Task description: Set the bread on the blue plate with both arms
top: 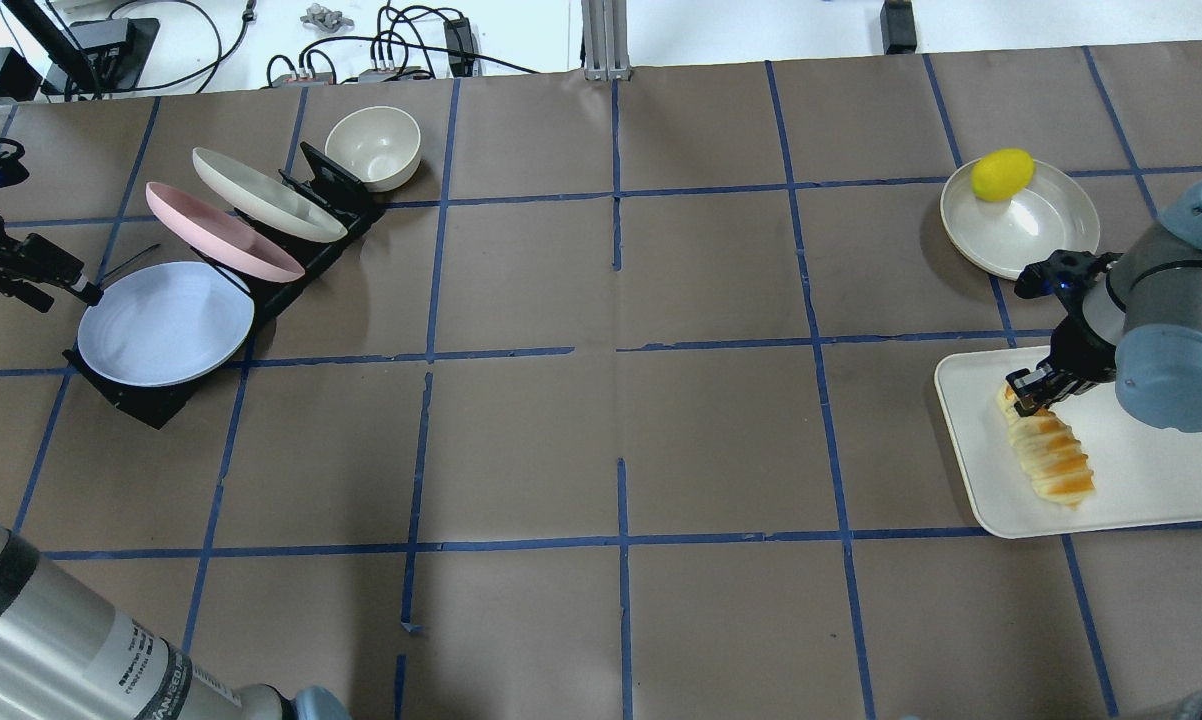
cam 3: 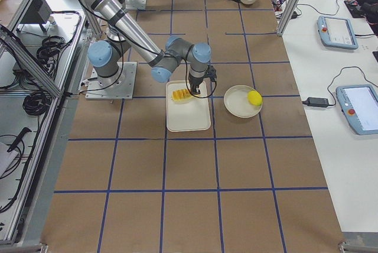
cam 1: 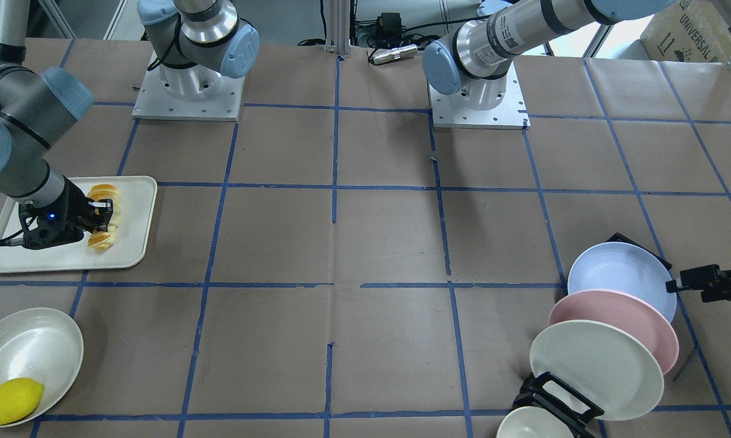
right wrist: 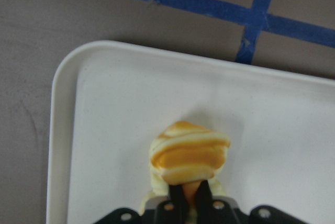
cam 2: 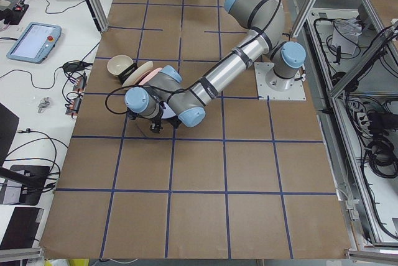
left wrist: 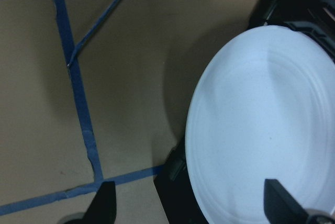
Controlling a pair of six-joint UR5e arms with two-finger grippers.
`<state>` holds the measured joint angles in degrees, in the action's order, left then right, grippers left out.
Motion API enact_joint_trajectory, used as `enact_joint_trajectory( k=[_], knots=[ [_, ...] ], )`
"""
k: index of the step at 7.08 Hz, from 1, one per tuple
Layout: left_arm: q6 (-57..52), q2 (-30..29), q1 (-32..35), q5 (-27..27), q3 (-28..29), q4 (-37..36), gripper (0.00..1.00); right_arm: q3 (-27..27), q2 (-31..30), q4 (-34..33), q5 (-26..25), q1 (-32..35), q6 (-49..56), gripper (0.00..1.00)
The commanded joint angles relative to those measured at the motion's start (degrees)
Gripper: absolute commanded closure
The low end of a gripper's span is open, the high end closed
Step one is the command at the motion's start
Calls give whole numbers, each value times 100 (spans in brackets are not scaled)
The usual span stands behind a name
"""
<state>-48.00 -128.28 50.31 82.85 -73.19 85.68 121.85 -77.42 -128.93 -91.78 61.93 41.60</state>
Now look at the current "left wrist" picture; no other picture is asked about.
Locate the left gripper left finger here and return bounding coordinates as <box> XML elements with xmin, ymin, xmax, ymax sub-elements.
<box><xmin>83</xmin><ymin>181</ymin><xmax>117</xmax><ymax>223</ymax></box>

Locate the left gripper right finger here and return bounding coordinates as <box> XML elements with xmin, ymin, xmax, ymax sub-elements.
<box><xmin>263</xmin><ymin>179</ymin><xmax>308</xmax><ymax>223</ymax></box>

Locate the light blue plate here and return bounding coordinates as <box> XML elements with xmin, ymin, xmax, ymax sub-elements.
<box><xmin>185</xmin><ymin>26</ymin><xmax>334</xmax><ymax>223</ymax></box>

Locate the black dish rack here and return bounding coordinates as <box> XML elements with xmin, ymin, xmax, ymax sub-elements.
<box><xmin>154</xmin><ymin>0</ymin><xmax>334</xmax><ymax>223</ymax></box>

